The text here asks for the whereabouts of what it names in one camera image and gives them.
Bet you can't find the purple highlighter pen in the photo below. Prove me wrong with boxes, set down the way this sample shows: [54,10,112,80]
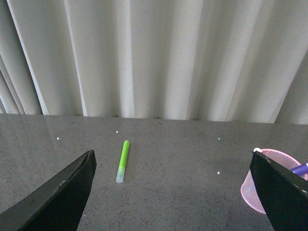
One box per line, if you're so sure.
[291,163,308,176]

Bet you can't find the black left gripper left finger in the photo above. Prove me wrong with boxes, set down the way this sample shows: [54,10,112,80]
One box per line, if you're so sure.
[0,150,97,231]

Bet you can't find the green highlighter pen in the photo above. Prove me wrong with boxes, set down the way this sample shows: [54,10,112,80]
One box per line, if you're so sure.
[115,141,130,183]

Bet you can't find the pink mesh cup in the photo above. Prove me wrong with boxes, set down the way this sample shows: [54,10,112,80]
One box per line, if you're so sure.
[240,148,308,214]

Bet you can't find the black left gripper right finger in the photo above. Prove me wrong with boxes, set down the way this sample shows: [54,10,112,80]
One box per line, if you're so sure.
[250,151,308,231]

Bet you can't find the white curtain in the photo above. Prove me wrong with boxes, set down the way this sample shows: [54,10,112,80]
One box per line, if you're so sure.
[0,0,308,124]

